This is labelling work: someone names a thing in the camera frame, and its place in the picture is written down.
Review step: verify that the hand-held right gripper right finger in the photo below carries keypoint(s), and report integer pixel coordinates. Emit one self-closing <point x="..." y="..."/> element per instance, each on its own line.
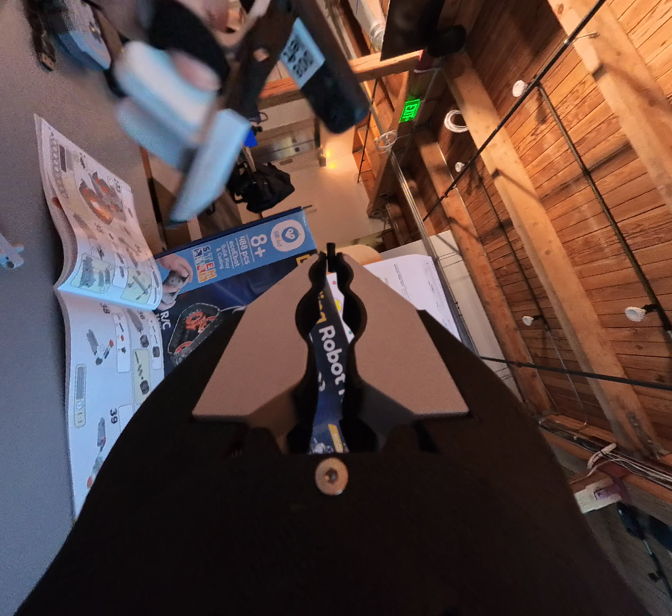
<point x="409" y="364"/>

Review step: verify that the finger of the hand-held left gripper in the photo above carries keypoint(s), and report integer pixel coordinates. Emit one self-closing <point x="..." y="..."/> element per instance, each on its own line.
<point x="215" y="164"/>

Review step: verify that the blue robot kit box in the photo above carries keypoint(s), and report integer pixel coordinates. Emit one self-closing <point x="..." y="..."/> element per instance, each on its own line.
<point x="252" y="253"/>

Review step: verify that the grey desk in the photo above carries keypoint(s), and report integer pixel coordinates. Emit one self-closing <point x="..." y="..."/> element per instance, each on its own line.
<point x="31" y="364"/>

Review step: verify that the open instruction manual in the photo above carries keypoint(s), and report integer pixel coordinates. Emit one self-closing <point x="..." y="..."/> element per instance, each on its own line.
<point x="105" y="364"/>

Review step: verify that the small grey brick piece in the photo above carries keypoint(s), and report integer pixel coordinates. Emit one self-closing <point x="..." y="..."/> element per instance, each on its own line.
<point x="10" y="256"/>

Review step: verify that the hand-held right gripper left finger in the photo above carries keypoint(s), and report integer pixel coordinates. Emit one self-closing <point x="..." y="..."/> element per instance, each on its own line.
<point x="252" y="364"/>

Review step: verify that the white notice board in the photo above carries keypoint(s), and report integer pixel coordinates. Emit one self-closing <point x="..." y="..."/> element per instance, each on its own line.
<point x="420" y="285"/>

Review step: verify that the green exit sign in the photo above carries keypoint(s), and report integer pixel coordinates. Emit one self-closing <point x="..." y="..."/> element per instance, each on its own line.
<point x="412" y="110"/>

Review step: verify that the black bag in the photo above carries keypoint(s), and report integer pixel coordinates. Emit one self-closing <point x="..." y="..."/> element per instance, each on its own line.
<point x="262" y="185"/>

